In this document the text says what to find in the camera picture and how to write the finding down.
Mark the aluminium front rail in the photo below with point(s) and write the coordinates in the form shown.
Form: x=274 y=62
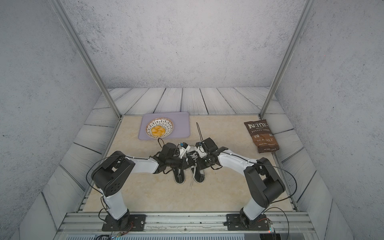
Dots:
x=284 y=226

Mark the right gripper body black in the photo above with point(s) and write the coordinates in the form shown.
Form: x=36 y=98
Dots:
x=204 y=162

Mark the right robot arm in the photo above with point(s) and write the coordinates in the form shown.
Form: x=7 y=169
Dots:
x=264 y=183

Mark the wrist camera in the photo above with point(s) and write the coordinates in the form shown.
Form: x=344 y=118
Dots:
x=200 y=150
x=183 y=149

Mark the patterned ceramic bowl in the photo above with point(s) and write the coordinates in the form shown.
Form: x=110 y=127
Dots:
x=164 y=122

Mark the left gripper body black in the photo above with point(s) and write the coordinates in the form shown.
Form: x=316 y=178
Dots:
x=176 y=162

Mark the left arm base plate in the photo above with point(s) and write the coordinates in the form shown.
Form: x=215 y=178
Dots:
x=128 y=223

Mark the black canvas sneaker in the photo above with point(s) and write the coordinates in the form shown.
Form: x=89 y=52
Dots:
x=198 y=173
x=179 y=176

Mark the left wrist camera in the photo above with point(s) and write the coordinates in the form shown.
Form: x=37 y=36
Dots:
x=183 y=149

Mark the lavender tray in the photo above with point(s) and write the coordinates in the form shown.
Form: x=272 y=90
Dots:
x=181 y=122

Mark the left aluminium frame post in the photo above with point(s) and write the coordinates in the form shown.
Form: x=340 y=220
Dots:
x=70 y=30

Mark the aluminium frame post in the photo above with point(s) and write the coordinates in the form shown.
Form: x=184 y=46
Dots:
x=308 y=7
x=70 y=30

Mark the right aluminium frame post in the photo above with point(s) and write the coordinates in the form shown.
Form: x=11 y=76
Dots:
x=308 y=7

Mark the brown potato chips bag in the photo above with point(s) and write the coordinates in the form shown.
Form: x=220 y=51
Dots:
x=262 y=136

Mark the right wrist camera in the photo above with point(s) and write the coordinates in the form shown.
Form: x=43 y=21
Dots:
x=200 y=150

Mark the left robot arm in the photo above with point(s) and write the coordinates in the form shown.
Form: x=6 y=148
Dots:
x=110 y=176

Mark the yellow bread roll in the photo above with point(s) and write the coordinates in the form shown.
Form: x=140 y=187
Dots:
x=158 y=131

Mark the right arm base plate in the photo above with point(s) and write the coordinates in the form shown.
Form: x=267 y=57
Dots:
x=238 y=222

